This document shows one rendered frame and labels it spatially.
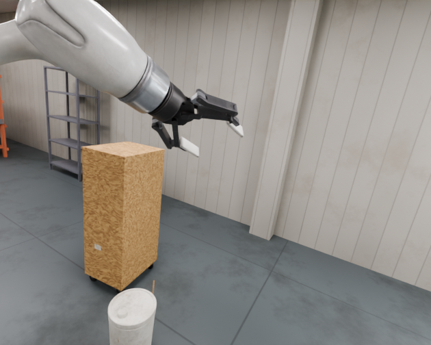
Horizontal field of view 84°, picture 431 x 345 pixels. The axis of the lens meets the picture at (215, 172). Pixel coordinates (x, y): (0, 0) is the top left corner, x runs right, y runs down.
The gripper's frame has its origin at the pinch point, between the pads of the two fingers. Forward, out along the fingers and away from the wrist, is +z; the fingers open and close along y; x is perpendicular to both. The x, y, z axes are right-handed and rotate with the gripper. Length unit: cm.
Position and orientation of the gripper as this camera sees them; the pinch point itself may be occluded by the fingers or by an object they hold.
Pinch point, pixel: (216, 141)
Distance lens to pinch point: 60.8
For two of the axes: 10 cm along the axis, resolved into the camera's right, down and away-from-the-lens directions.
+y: -8.2, 3.2, 4.8
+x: 0.8, 8.9, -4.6
